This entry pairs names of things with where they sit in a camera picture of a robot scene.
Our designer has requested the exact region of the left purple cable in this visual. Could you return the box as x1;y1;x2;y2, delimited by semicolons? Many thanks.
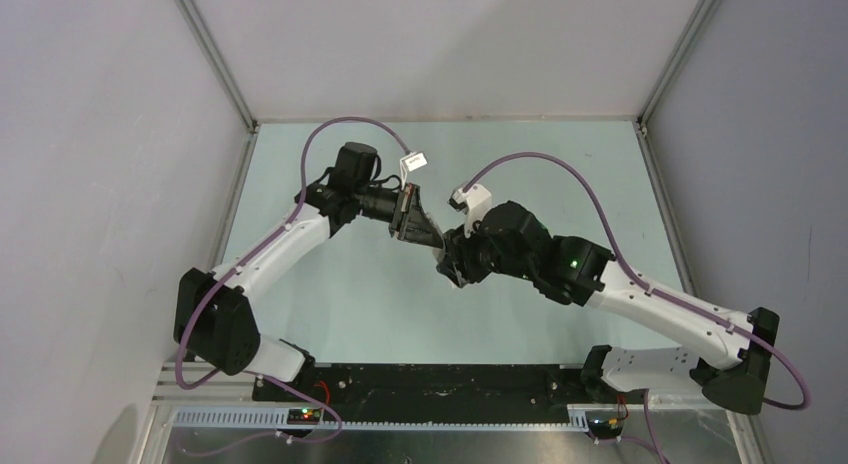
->
173;116;415;446

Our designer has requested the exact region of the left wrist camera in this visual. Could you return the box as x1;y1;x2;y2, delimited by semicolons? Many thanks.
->
399;151;428;186

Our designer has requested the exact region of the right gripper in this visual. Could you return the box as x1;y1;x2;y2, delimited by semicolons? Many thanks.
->
437;209;534;287

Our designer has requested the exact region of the purple cable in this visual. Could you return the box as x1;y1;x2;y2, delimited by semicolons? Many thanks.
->
461;150;813;464
173;116;415;446

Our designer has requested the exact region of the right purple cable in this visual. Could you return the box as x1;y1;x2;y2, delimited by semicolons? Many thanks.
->
461;150;813;464

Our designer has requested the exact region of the white remote control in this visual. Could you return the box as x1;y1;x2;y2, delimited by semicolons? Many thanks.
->
432;248;457;289

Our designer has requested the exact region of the aluminium frame rail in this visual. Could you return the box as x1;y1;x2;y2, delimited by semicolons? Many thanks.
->
174;0;258;134

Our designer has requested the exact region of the white slotted cable duct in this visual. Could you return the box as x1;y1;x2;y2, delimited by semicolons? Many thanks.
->
172;406;589;432

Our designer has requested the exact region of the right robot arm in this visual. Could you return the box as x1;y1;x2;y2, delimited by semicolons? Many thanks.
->
437;201;779;415

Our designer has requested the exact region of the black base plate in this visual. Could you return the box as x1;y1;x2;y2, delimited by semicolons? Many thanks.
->
291;363;618;422

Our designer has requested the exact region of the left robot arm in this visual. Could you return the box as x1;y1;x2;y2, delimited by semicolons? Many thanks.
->
173;142;444;401

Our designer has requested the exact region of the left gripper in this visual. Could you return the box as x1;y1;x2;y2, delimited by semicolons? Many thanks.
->
354;183;443;249

